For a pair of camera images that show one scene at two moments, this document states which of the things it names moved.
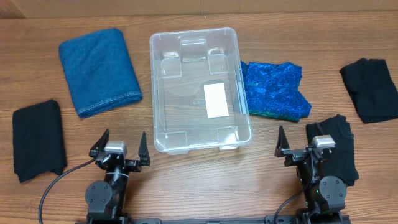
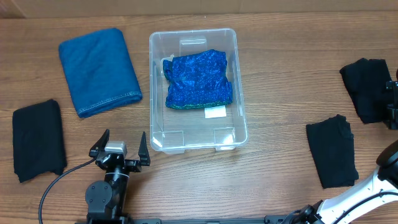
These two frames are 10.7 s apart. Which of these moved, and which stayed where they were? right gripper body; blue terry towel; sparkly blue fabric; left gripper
Moved: sparkly blue fabric; right gripper body
Stayed: left gripper; blue terry towel
